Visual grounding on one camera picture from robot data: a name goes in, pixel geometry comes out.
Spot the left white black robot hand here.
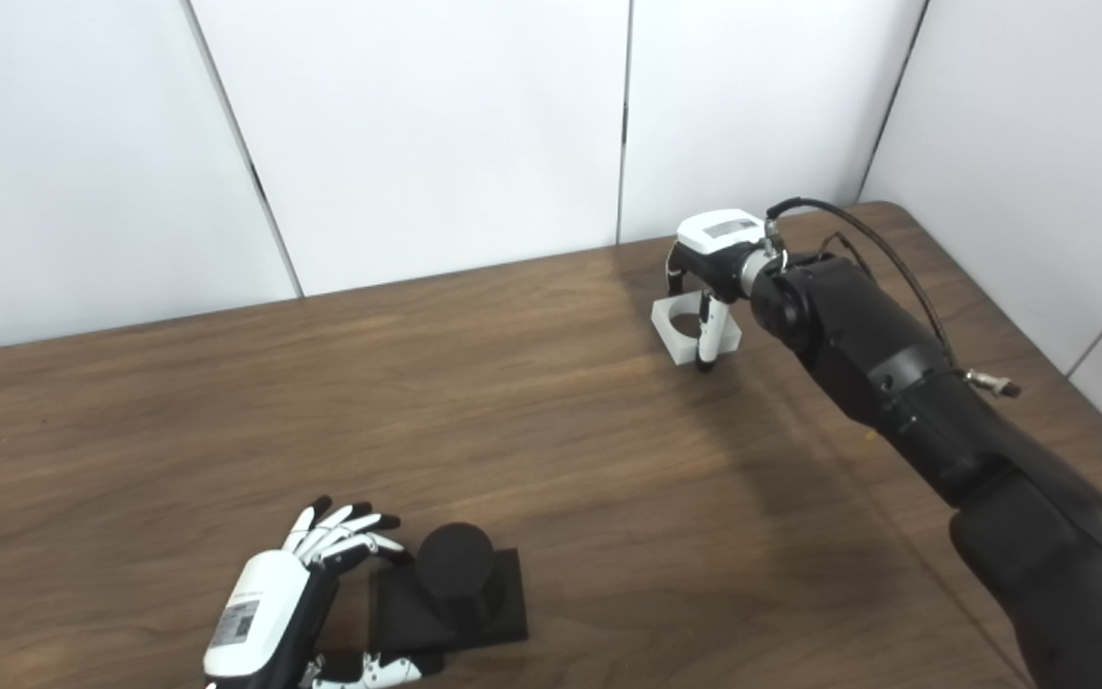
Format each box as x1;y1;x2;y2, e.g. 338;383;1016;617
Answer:
202;495;447;689

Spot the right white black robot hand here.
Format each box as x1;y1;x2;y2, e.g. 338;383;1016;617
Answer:
664;209;773;372

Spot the white square piece with hole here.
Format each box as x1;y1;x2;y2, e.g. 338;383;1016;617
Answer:
650;290;743;367

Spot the black peg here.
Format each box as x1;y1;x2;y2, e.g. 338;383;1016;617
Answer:
369;522;530;656

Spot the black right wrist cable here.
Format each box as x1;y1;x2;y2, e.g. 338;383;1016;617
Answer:
765;197;1023;399

